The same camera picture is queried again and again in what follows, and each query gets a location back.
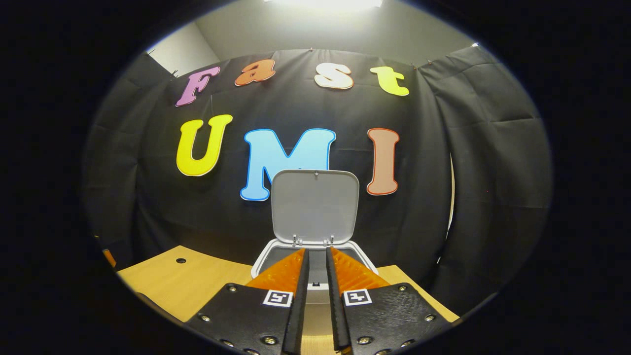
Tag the white desktop garbage bin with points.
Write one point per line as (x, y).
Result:
(315, 207)

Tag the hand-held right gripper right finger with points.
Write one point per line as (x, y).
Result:
(336, 315)

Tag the wooden desktop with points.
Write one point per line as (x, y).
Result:
(197, 286)

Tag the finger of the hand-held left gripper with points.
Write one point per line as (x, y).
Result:
(109, 257)

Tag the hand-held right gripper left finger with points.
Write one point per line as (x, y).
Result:
(297, 315)

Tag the large ceiling light panel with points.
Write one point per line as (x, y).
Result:
(325, 4)

